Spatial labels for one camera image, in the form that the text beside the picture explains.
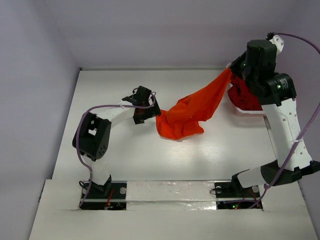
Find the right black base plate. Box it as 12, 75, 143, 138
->
210, 181, 263, 210

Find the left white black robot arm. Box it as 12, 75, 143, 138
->
72, 86, 161, 198

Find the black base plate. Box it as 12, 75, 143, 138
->
80, 181, 127, 211
210, 181, 263, 210

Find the orange t shirt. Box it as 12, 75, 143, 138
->
156, 68, 232, 140

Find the dark red t shirt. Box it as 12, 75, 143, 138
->
227, 74, 262, 111

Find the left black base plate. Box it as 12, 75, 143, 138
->
80, 181, 127, 211

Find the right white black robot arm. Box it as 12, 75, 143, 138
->
230, 36, 320, 196

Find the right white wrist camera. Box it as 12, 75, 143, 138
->
266, 32, 285, 55

